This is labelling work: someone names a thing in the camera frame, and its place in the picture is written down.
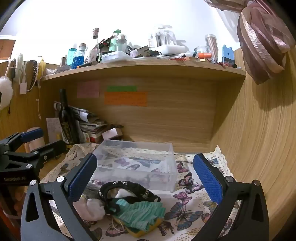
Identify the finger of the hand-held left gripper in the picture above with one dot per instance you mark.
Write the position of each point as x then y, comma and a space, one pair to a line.
32, 135
52, 148

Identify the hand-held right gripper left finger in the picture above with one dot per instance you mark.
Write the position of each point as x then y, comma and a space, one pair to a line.
81, 178

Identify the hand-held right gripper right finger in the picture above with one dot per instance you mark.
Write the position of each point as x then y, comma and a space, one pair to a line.
208, 178

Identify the white cloth pouch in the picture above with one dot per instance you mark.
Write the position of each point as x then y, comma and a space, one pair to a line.
92, 208

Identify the clear plastic box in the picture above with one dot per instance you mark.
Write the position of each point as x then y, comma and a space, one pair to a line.
138, 162

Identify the yellow plush toy green ruffle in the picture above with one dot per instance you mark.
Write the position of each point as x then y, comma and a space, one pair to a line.
138, 213

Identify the yellow green sponge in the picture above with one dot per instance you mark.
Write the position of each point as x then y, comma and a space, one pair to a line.
138, 233

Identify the white handwritten note paper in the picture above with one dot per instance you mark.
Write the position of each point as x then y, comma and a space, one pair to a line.
52, 127

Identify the dark wine bottle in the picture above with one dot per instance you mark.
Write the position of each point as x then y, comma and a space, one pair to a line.
66, 120

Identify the butterfly print tablecloth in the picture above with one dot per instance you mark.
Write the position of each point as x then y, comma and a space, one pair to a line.
185, 215

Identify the stack of magazines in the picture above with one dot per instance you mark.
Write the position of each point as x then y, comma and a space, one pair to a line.
92, 125

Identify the white hanging tag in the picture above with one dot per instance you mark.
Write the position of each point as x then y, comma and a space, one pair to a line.
22, 88

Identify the white fluffy plush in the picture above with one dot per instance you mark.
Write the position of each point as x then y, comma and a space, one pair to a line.
5, 92

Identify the small white card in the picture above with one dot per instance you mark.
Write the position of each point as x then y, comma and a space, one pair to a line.
111, 134

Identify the black patterned hanging headband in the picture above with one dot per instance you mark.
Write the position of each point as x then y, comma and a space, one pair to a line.
34, 71

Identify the yellow hanging headband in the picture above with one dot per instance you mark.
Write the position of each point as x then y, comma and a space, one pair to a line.
41, 68

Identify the pink sticky note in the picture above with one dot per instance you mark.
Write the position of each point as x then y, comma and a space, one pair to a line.
88, 89

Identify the orange sticky note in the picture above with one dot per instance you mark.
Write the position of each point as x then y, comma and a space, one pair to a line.
126, 99

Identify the teal plastic bottle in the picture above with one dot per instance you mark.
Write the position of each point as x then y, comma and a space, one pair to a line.
71, 55

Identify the blue glass bottle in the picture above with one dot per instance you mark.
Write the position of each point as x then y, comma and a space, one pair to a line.
79, 59

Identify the green sticky note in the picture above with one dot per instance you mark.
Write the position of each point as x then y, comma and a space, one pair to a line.
121, 88

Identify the white lidded plastic case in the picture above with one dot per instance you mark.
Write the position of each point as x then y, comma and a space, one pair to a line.
116, 56

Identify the clear bottle with cork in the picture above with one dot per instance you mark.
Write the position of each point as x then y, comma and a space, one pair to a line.
96, 34

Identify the mint green pump bottle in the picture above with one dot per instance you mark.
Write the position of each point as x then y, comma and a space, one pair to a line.
113, 44

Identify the orange tube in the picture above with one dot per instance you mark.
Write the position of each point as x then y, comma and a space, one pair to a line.
204, 55

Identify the small clear glass bottle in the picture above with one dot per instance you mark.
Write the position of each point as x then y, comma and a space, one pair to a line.
121, 45

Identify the small blue box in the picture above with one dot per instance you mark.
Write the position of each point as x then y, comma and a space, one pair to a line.
227, 54

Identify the short glass jar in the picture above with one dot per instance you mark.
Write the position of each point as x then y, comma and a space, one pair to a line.
202, 49

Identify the tall clear jar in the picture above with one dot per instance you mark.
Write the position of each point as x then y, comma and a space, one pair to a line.
211, 46

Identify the flat white box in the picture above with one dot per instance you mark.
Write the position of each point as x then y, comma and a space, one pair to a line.
171, 49

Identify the pink curtain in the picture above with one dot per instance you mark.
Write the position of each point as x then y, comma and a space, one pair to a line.
259, 46

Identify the clear acrylic organizer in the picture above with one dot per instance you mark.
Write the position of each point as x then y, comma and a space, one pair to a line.
163, 36

